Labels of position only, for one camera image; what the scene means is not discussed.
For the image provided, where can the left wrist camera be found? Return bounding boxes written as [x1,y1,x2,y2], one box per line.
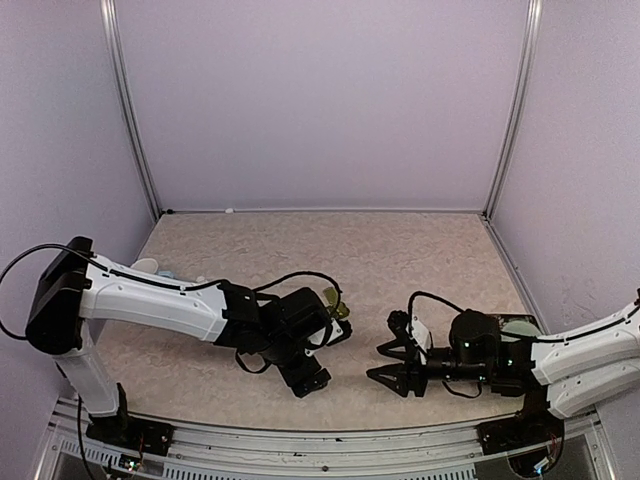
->
[304,320,353,357]

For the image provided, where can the green weekly pill organizer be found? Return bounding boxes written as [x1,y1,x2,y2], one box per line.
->
[323,287,350,320]

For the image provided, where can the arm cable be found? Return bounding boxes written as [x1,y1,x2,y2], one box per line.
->
[407,291,640,399]
[0,243,346,376]

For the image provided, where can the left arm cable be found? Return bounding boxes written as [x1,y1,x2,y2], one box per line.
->
[0,243,346,376]

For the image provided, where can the left aluminium frame post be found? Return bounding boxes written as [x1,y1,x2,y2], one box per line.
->
[100,0,162,223]

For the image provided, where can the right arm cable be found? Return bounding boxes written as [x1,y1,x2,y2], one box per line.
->
[407,291,640,399]

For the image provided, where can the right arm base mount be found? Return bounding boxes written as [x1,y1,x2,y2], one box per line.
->
[476,411,565,455]

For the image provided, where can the right aluminium frame post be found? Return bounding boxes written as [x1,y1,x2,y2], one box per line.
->
[483,0,543,223]

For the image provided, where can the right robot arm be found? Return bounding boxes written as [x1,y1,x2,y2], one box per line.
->
[366,301,639,444]

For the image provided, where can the pale green bowl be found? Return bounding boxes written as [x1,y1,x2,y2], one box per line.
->
[501,320,541,342]

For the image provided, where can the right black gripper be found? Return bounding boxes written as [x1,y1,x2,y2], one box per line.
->
[367,339,491,399]

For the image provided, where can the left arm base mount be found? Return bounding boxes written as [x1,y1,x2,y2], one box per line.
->
[86,416,174,457]

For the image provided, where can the black floral square plate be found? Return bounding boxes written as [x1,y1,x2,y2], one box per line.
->
[491,313,538,329]

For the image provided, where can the front aluminium rail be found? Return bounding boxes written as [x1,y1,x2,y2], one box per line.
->
[34,404,615,479]

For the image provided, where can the aluminium frame post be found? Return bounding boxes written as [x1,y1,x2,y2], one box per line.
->
[100,0,162,223]
[483,0,543,223]

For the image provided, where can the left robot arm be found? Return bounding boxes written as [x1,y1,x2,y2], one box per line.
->
[25,237,352,445]

